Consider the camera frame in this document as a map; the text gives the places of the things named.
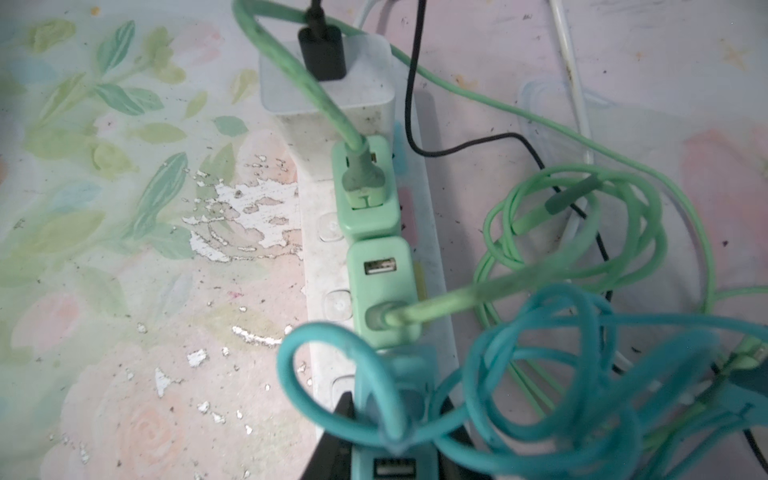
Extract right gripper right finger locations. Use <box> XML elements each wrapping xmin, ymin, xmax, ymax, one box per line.
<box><xmin>437</xmin><ymin>396</ymin><xmax>492</xmax><ymax>480</ymax></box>

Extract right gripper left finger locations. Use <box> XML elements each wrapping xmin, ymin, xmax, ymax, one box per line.
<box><xmin>299</xmin><ymin>391</ymin><xmax>356</xmax><ymax>480</ymax></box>

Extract white power strip coloured sockets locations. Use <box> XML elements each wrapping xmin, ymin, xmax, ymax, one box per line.
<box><xmin>272</xmin><ymin>0</ymin><xmax>595</xmax><ymax>421</ymax></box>

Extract white charger with black cable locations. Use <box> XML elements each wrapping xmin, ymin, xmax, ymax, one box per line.
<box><xmin>259</xmin><ymin>0</ymin><xmax>613</xmax><ymax>301</ymax></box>

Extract green charger plug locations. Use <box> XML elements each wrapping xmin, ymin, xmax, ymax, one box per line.
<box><xmin>232</xmin><ymin>0</ymin><xmax>718</xmax><ymax>313</ymax></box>
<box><xmin>347</xmin><ymin>164</ymin><xmax>667</xmax><ymax>418</ymax></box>

